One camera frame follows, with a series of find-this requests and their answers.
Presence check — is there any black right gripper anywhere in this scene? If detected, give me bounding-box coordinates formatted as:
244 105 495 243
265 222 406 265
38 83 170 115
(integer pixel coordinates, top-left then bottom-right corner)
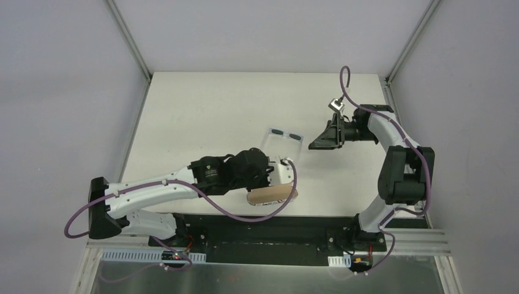
309 113 378 151

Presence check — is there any flag print glasses case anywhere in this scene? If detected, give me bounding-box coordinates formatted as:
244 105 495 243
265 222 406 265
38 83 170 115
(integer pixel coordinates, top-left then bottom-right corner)
247 184 293 206

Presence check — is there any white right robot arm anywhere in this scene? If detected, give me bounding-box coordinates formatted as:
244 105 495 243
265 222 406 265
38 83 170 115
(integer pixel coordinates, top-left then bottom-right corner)
308 104 435 251

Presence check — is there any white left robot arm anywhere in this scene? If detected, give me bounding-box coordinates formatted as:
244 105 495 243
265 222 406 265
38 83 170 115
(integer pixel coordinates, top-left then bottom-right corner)
88 148 277 248

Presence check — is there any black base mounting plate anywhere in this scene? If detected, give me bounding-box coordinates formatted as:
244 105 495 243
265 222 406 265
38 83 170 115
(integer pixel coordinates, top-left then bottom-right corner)
163 214 391 266

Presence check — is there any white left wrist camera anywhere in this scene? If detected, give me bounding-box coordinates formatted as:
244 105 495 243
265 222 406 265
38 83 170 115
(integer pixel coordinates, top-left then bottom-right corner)
268 157 294 186

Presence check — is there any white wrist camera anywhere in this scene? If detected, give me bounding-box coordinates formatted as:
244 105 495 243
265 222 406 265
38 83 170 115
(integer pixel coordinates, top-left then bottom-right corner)
268 157 294 186
328 97 345 113

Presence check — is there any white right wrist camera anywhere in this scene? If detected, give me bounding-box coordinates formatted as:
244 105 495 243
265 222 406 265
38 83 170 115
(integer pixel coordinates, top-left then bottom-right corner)
328 97 345 113

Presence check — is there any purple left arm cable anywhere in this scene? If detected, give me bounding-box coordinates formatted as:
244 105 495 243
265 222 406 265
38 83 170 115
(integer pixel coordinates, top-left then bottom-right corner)
64 159 299 239

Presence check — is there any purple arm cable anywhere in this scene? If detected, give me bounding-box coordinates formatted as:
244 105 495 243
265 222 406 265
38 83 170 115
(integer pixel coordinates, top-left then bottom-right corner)
338 66 433 218
64 159 299 239

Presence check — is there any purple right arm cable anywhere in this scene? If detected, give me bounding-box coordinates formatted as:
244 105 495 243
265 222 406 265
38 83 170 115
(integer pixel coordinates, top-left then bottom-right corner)
338 66 433 218

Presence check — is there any right white cable duct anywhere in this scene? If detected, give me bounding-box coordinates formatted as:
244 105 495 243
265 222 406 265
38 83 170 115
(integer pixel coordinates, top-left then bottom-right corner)
327 255 351 268

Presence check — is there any white cable duct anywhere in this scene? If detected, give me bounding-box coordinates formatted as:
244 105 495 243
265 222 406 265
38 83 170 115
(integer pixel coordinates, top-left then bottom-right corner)
101 249 189 263
327 255 351 268

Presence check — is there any aluminium frame rail front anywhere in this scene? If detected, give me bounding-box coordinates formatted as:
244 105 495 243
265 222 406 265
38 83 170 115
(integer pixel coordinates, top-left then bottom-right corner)
86 228 452 257

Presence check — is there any left white cable duct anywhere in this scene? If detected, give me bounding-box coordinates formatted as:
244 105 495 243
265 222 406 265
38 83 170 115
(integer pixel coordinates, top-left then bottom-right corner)
101 249 189 263

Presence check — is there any right aluminium corner post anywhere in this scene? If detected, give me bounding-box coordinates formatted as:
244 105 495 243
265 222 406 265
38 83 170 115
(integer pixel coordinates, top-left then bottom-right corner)
385 0 443 86

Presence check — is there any aluminium corner post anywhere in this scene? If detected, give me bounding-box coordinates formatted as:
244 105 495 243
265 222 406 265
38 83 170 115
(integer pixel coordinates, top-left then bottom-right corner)
104 0 152 84
385 0 443 86

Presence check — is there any left aluminium corner post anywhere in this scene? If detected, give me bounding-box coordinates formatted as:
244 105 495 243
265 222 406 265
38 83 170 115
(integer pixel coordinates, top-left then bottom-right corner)
104 0 152 84

